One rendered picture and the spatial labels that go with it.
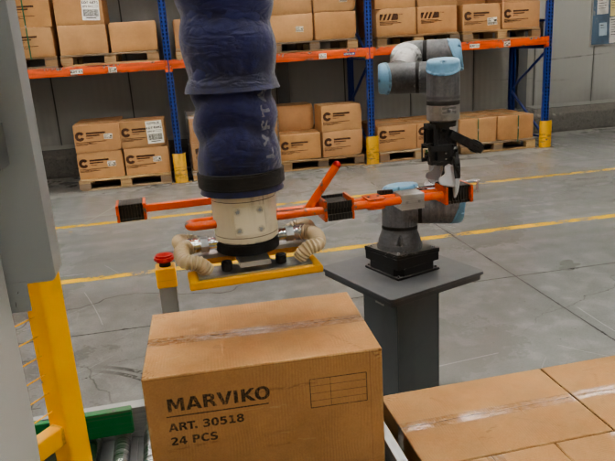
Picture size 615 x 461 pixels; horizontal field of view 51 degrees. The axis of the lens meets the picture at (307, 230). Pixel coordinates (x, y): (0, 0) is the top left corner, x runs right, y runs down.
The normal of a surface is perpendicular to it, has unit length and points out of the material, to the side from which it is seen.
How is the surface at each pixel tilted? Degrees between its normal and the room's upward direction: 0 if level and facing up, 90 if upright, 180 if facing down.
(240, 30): 75
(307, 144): 91
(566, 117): 90
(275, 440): 90
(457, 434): 0
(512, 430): 0
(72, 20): 93
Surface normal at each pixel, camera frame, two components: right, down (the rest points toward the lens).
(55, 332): 0.90, 0.07
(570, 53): 0.20, 0.26
